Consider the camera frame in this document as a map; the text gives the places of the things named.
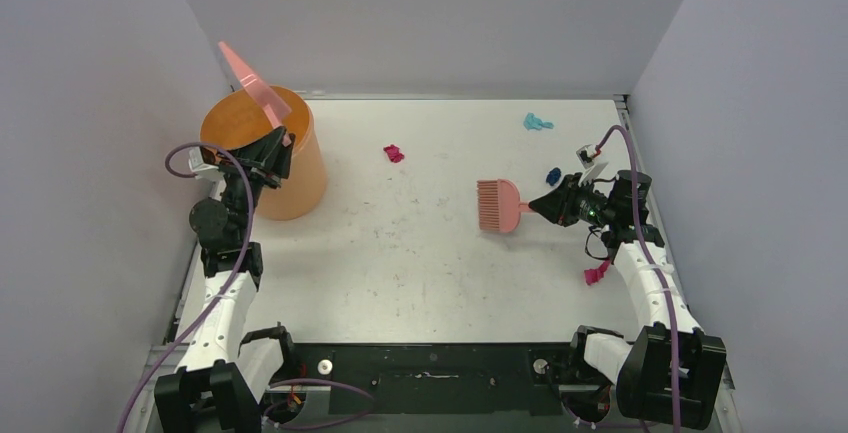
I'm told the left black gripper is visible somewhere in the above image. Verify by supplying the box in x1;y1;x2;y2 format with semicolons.
215;128;295;242

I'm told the pink plastic dustpan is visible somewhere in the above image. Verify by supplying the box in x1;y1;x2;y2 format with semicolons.
215;41;292;147

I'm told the orange plastic bucket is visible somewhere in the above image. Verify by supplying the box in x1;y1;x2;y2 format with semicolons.
199;85;330;222

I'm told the pink hand brush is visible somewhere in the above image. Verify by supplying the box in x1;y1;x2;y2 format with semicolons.
476;179;533;234

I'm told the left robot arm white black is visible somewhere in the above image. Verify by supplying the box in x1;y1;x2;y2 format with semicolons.
153;127;299;432

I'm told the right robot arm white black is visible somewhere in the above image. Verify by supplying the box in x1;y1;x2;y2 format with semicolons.
529;170;726;430

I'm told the dark blue paper scrap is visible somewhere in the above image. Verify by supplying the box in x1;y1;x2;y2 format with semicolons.
545;167;562;187

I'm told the magenta paper scrap right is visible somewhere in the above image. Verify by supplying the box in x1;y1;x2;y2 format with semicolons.
583;259;612;286

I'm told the magenta paper scrap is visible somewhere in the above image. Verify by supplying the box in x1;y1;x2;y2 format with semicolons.
383;144;405;163
583;259;612;286

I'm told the teal paper scrap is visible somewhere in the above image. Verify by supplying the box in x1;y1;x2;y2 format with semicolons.
523;112;555;131

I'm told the magenta paper scrap upper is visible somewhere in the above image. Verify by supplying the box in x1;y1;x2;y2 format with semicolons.
383;144;405;163

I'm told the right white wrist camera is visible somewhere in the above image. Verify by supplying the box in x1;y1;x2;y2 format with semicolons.
577;144;608;186

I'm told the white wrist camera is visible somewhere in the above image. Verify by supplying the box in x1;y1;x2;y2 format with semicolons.
577;144;608;186
188;147;223;183

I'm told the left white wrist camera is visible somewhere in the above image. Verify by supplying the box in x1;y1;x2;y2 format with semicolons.
188;147;223;183

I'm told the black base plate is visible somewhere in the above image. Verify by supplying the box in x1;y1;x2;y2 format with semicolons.
268;343;613;418

